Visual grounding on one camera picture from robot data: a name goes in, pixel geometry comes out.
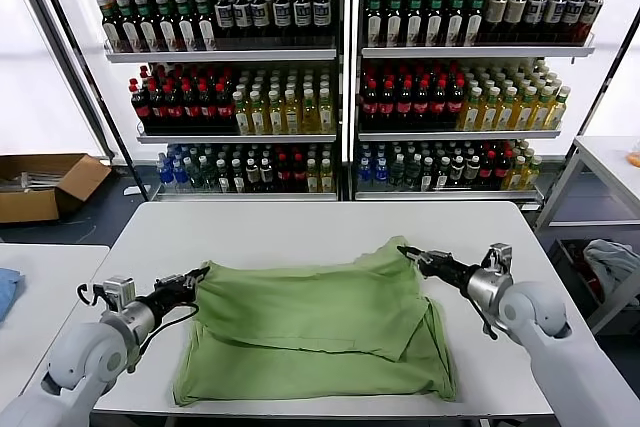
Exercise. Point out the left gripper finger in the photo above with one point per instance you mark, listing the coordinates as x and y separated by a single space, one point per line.
190 274
197 282

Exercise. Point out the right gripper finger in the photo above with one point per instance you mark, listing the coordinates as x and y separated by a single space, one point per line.
420 254
419 266

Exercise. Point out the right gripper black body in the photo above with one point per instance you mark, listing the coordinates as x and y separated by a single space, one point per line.
447 269

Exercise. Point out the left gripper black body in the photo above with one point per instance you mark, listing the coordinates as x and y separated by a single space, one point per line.
175 294

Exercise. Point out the light green polo shirt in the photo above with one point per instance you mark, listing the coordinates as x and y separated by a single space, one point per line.
310 317

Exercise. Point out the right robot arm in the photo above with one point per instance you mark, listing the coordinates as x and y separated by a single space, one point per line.
530 312

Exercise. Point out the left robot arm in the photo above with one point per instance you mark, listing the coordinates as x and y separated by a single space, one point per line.
90 357

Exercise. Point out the white-cap dark drink bottle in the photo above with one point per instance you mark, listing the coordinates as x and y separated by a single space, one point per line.
223 178
238 178
427 176
442 176

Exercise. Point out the clear green water bottle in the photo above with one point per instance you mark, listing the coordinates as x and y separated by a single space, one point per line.
209 176
196 176
412 173
397 173

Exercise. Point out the blue water bottle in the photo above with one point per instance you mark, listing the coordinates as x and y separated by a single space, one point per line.
163 174
381 173
180 174
365 173

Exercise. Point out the beige-label dark drink bottle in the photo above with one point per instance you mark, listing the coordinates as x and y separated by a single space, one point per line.
472 171
266 174
253 174
515 14
495 14
457 171

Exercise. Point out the white paper scrap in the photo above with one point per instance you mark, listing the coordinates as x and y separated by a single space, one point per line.
132 192

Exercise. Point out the red-cap cola bottle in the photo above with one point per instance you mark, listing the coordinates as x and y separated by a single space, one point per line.
404 108
501 169
421 108
387 108
299 174
224 110
157 111
141 109
371 108
487 169
438 107
455 107
173 111
207 110
190 111
284 174

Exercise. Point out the black storage crate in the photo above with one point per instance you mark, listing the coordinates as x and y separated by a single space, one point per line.
565 267

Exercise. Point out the yellow juice bottle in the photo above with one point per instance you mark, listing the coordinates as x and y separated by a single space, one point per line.
517 174
556 112
506 114
488 114
293 118
312 177
310 117
533 173
276 119
470 114
326 177
541 113
326 117
258 119
242 119
523 114

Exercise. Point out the black slanted metal pole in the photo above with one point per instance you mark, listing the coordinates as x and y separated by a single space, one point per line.
132 167
598 97

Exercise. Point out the red crumpled cloth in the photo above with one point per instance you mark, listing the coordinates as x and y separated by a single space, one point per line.
589 267

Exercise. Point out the grey-blue crumpled cloth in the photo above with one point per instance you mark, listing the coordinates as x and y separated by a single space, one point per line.
610 262

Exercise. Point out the blue folded cloth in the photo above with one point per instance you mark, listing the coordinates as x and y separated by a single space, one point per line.
7 292

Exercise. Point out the brown cardboard box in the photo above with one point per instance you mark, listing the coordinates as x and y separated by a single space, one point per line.
30 207

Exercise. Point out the grey metal rods bundle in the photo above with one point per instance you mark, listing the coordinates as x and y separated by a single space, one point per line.
35 181

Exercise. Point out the grey metal shelving rack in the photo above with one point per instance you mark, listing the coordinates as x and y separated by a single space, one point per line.
225 55
475 52

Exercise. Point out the small orange object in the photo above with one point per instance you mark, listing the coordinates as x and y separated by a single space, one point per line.
635 159

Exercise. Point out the green-cap dark tea bottle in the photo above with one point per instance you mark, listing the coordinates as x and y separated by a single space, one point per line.
112 29
455 22
148 29
394 22
414 22
375 22
185 29
204 27
474 22
166 29
435 22
130 29

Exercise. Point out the blue-label dark drink bottle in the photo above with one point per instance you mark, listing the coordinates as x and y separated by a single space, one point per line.
322 15
260 16
535 14
224 17
573 13
302 15
554 14
242 17
281 16
590 12

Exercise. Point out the grey slanted metal pole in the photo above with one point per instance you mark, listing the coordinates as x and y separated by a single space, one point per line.
64 47

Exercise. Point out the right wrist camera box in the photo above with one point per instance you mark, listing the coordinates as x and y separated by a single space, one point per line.
500 257

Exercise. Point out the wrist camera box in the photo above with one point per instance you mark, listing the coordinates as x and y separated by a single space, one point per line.
500 257
120 292

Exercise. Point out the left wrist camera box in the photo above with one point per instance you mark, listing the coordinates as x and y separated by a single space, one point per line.
120 292

